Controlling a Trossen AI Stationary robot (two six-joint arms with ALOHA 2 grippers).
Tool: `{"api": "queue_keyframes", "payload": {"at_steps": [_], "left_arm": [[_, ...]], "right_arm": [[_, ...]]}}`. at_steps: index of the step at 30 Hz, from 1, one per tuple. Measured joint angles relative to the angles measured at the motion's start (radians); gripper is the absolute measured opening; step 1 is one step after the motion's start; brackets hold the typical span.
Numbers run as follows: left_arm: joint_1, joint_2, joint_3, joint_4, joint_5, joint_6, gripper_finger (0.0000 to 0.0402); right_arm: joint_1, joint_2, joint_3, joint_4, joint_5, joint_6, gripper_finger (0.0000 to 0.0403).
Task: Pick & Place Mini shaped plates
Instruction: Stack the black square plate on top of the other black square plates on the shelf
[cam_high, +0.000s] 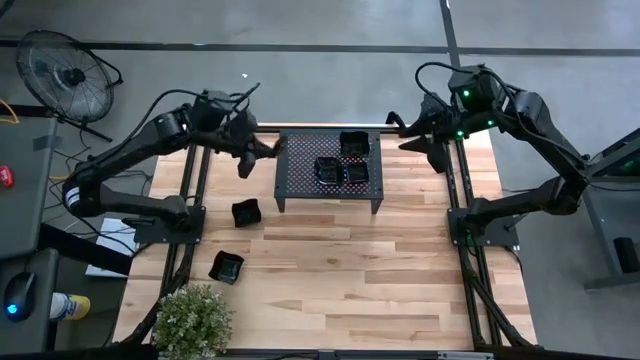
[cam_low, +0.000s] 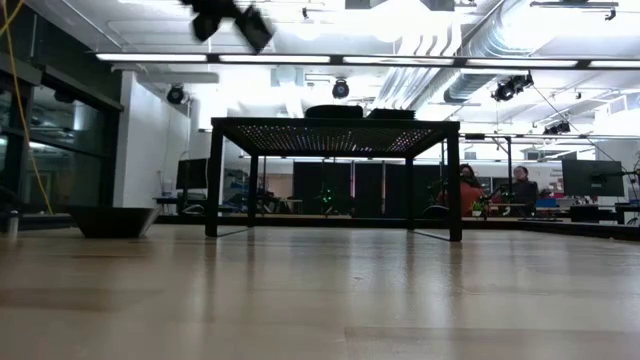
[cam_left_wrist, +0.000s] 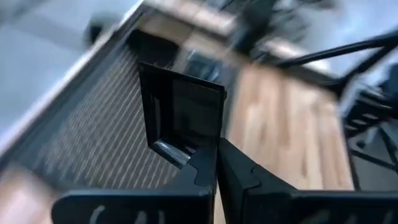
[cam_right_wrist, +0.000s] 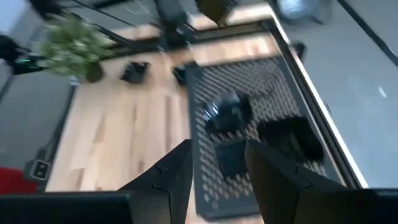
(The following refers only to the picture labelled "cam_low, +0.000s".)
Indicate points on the black wavy round plate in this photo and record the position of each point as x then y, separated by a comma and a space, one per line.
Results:
334, 113

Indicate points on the small black robot arm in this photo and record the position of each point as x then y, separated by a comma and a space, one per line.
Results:
327, 200

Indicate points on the long ceiling light bar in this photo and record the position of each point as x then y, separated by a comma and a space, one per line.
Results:
275, 58

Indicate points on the black ceiling spotlight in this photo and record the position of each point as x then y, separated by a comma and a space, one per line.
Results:
340, 89
175, 94

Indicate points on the black perforated metal stand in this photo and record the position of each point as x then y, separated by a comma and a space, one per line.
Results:
310, 122

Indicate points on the black computer monitor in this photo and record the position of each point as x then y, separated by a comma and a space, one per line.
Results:
592, 177
190, 174

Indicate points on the white bottle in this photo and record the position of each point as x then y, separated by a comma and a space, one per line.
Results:
167, 189

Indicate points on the black partition panels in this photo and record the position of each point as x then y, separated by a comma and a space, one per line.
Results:
370, 190

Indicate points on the black wavy square plate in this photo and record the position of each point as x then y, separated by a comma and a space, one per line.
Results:
115, 222

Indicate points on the black track light cluster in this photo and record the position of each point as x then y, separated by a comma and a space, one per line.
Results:
505, 91

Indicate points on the person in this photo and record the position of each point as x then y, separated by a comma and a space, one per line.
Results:
470, 197
524, 195

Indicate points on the small potted plant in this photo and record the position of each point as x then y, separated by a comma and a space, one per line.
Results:
477, 207

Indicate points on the blue box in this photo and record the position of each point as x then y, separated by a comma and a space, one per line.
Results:
547, 203

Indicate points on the black equipment case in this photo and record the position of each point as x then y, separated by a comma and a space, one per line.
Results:
585, 213

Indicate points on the silver ventilation duct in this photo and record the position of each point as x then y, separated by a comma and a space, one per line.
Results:
480, 37

